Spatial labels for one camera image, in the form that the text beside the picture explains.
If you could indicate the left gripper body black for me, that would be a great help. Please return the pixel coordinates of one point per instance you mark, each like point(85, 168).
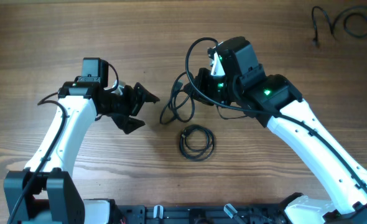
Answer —
point(125, 104)

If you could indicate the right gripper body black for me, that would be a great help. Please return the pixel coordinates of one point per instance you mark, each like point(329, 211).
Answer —
point(202, 83)

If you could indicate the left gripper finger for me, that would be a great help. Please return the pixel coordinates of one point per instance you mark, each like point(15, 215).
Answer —
point(126, 123)
point(143, 95)

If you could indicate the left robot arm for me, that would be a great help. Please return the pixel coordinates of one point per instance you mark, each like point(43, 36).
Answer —
point(43, 191)

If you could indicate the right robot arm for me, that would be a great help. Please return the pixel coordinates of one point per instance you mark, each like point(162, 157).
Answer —
point(235, 80)

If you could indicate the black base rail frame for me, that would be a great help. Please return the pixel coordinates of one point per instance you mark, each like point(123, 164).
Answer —
point(251, 214)

